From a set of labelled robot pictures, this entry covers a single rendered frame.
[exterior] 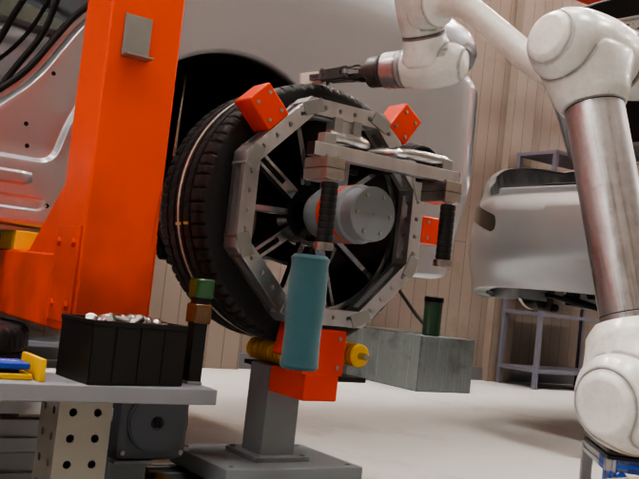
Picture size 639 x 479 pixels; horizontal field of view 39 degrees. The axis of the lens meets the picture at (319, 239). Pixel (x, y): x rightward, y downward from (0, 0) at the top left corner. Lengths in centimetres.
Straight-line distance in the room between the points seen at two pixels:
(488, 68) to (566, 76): 714
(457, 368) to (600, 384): 567
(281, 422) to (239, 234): 55
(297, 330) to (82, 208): 53
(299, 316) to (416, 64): 64
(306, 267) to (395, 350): 503
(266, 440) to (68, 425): 75
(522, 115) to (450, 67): 678
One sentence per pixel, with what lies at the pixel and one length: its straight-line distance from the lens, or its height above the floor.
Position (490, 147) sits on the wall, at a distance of 867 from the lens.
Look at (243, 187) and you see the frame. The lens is 207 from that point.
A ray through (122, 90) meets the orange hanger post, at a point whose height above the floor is 102.
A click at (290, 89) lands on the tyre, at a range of 226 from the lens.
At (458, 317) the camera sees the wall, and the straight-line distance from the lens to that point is 842.
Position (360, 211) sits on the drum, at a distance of 207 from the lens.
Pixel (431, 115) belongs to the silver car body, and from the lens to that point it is 306.
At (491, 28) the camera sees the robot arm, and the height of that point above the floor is 125.
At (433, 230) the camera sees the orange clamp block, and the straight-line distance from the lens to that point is 240.
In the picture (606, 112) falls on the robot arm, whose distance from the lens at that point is 159.
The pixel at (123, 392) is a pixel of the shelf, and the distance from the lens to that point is 170.
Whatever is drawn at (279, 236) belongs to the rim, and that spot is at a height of 78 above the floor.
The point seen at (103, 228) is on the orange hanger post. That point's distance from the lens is 190.
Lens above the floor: 66
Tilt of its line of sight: 3 degrees up
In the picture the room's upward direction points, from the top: 6 degrees clockwise
